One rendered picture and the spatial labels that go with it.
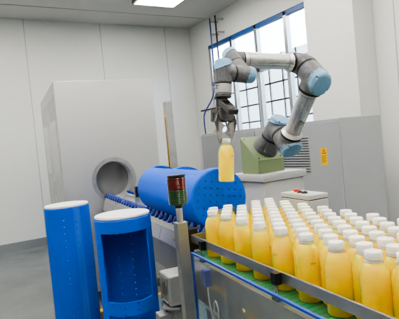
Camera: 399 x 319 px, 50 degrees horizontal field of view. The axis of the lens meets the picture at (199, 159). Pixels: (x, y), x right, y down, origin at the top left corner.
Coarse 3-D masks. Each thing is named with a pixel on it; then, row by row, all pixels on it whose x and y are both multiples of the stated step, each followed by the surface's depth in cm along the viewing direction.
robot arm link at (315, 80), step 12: (312, 60) 206; (300, 72) 207; (312, 72) 200; (324, 72) 199; (300, 84) 208; (312, 84) 200; (324, 84) 202; (300, 96) 211; (312, 96) 206; (300, 108) 214; (288, 120) 224; (300, 120) 218; (276, 132) 235; (288, 132) 225; (300, 132) 225; (276, 144) 235; (288, 144) 226; (300, 144) 227; (288, 156) 233
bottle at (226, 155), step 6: (222, 144) 183; (228, 144) 182; (222, 150) 181; (228, 150) 181; (222, 156) 181; (228, 156) 180; (222, 162) 181; (228, 162) 180; (222, 168) 181; (228, 168) 180; (222, 174) 181; (228, 174) 180; (222, 180) 181; (228, 180) 180
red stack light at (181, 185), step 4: (168, 180) 142; (172, 180) 141; (176, 180) 141; (180, 180) 142; (184, 180) 143; (168, 184) 142; (172, 184) 141; (176, 184) 141; (180, 184) 142; (184, 184) 143; (168, 188) 143; (172, 188) 142; (176, 188) 141; (180, 188) 142; (184, 188) 143
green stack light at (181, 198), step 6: (168, 192) 143; (174, 192) 141; (180, 192) 142; (186, 192) 144; (168, 198) 144; (174, 198) 142; (180, 198) 142; (186, 198) 143; (174, 204) 142; (180, 204) 142
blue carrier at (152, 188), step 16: (144, 176) 265; (160, 176) 240; (192, 176) 202; (208, 176) 195; (144, 192) 258; (160, 192) 230; (192, 192) 192; (208, 192) 195; (224, 192) 199; (240, 192) 202; (160, 208) 241; (192, 208) 193
